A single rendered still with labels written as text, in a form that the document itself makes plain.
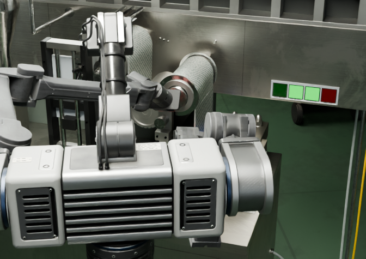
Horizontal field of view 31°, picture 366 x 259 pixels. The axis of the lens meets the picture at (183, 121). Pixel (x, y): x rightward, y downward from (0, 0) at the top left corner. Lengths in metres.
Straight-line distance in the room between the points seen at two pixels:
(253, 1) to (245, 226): 0.84
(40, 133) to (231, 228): 1.04
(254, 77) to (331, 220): 1.63
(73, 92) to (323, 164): 2.92
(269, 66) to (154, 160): 1.31
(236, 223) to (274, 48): 0.67
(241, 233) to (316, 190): 2.12
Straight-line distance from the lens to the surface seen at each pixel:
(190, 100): 2.20
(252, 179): 1.23
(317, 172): 4.41
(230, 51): 2.46
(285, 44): 2.42
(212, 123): 1.40
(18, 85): 1.77
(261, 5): 2.47
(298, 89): 2.46
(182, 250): 2.18
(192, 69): 2.28
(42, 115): 2.89
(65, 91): 1.82
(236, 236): 2.10
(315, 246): 3.69
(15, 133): 1.43
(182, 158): 1.20
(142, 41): 2.37
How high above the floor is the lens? 2.09
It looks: 25 degrees down
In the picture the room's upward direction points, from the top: straight up
